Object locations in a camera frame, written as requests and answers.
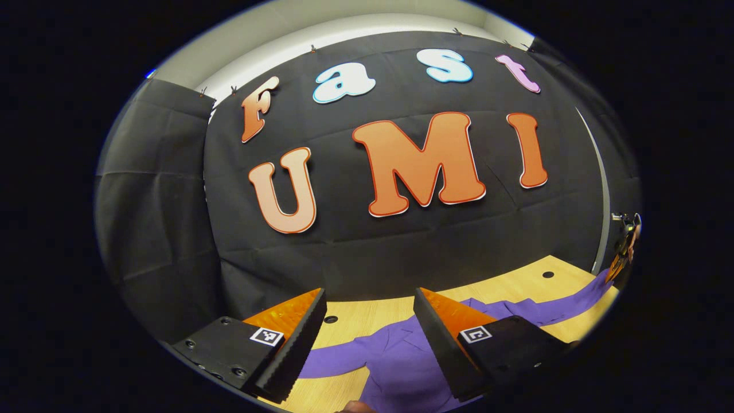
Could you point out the purple shirt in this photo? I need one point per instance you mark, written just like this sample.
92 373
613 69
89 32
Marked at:
401 361

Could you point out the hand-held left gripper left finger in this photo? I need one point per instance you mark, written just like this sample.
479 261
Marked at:
298 344

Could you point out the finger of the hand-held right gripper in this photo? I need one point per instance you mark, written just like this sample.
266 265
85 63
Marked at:
618 265

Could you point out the black backdrop cloth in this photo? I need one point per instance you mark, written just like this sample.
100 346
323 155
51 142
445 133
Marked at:
373 252

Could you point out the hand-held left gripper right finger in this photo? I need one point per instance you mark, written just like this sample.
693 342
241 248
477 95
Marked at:
438 344

